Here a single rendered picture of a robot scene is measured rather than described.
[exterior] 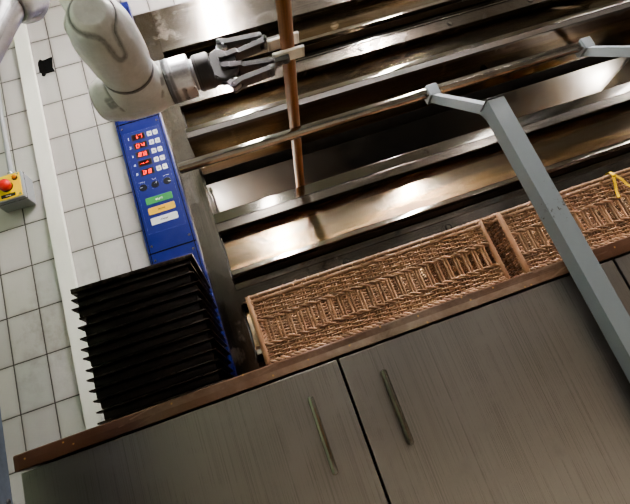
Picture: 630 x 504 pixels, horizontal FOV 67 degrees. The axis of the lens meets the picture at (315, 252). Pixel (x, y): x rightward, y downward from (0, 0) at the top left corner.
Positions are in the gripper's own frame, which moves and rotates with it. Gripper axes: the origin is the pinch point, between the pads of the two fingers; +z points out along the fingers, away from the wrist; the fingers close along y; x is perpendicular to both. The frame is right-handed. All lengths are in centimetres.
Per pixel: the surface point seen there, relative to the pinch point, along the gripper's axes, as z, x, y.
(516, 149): 38, -5, 37
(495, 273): 27, -16, 58
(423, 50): 64, -67, -39
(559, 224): 38, -5, 55
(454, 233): 22, -16, 47
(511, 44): 85, -52, -20
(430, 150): 48, -65, 3
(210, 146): -25, -56, -19
